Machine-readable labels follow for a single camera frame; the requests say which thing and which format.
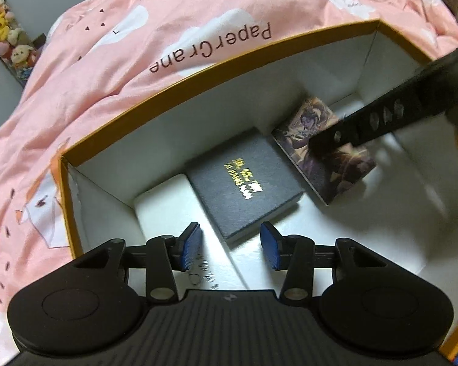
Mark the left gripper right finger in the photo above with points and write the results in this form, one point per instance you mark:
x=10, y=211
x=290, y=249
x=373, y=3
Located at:
x=298, y=256

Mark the pink patterned duvet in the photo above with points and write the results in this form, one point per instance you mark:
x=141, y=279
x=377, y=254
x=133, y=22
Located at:
x=103, y=57

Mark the long white box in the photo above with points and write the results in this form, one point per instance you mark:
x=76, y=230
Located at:
x=183, y=228

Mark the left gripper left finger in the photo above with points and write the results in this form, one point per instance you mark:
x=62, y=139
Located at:
x=162, y=255

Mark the orange cardboard storage box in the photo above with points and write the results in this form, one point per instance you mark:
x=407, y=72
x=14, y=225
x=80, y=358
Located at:
x=126, y=179

